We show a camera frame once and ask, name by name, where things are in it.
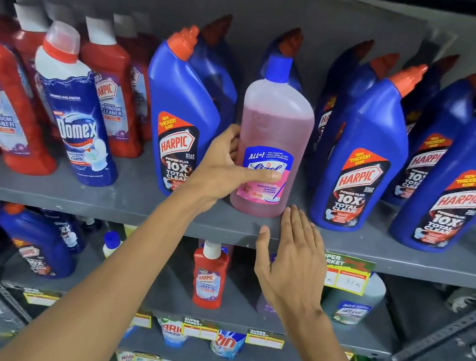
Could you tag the green yellow shelf label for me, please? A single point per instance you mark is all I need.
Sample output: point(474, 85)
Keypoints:
point(347, 275)

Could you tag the small red cleaner bottle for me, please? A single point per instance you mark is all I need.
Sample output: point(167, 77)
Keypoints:
point(208, 278)

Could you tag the person's right hand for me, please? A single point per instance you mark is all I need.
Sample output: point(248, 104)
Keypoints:
point(290, 274)

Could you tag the person's left thumb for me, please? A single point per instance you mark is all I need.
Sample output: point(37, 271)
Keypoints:
point(259, 176)

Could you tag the group of blue cleaner bottles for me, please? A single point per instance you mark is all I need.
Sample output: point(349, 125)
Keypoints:
point(360, 163)

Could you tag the yellow price tag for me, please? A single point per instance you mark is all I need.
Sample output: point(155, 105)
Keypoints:
point(200, 328)
point(40, 297)
point(265, 339)
point(143, 319)

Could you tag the person's right little finger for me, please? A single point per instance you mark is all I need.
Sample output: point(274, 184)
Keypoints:
point(318, 254)

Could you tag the person's right middle finger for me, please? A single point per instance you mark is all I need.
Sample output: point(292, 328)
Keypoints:
point(299, 235)

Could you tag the person's right thumb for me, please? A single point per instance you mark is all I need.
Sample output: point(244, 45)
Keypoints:
point(263, 249)

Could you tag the grey metal shelf rack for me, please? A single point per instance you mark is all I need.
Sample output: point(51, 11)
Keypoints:
point(78, 200)

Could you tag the group of red cleaner bottles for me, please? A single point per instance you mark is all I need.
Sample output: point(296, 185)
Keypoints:
point(14, 69)

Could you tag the pink floor cleaner bottle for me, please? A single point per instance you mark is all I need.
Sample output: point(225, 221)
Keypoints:
point(276, 120)

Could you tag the person's left hand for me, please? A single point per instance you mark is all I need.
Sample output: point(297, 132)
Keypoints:
point(214, 174)

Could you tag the person's left forearm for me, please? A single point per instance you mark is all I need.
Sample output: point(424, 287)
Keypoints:
point(109, 284)

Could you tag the green floor cleaner bottle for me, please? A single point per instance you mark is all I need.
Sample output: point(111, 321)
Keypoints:
point(353, 306)

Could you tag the small white blue-capped bottle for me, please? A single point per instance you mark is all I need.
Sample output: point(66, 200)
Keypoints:
point(111, 244)

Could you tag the white green detergent pouch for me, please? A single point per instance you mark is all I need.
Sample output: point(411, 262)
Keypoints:
point(171, 335)

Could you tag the blue white toilet cleaner bottle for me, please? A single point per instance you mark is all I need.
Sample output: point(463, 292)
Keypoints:
point(77, 113)

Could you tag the blue white detergent pouch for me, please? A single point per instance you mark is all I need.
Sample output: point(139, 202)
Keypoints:
point(227, 346)

